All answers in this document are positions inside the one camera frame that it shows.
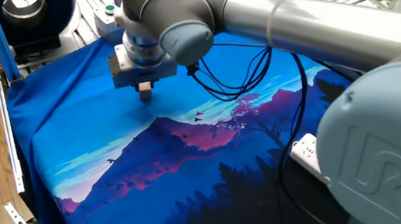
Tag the white power strip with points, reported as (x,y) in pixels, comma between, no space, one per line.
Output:
(308,154)

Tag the grey box small green button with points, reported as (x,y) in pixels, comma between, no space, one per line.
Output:
(105,22)

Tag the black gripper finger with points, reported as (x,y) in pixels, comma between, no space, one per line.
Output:
(137,87)
(151,85)

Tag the white table edge rail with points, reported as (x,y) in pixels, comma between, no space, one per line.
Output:
(9,132)

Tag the mountain landscape printed cloth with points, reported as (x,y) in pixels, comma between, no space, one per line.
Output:
(149,140)

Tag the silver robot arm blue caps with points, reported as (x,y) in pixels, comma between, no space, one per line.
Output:
(315,22)

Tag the silver metal gripper body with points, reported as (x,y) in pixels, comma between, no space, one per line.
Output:
(139,74)

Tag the small wooden cube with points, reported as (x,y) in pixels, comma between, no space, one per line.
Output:
(144,92)

